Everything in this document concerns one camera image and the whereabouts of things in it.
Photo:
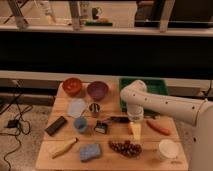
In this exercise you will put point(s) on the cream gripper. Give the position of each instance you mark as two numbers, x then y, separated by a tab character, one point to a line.
136	130

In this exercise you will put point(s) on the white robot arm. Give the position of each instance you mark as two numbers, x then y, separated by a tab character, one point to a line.
198	113

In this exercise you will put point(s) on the white paper cup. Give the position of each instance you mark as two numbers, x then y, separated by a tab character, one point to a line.
167	149

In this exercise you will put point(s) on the small metal cup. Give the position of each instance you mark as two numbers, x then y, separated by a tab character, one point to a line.
94	109

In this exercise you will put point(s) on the blue cup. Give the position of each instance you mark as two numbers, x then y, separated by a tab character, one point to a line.
80	124

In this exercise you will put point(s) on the dark eggplant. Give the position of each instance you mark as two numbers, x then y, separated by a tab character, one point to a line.
118	119

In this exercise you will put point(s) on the bunch of dark grapes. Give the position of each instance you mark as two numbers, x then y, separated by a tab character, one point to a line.
126	148

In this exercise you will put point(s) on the orange carrot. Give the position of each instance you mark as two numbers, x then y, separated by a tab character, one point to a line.
156	127

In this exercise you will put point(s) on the black binder clip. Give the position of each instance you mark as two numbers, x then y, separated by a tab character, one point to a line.
101	127

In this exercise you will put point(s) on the green plastic tray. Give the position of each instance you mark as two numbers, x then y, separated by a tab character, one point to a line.
150	85

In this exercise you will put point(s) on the blue sponge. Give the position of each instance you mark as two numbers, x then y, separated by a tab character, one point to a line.
89	152

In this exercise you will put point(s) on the purple bowl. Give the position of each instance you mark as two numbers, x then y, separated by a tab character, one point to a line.
97	90

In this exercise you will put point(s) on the light blue plate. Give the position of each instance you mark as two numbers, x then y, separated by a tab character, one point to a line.
76	107

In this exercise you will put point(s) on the yellow banana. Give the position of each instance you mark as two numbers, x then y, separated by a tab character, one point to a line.
62	147

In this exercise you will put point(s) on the black rectangular block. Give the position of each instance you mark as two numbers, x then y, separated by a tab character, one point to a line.
56	126

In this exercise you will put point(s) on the red bowl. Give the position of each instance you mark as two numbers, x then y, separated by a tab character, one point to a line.
72	86

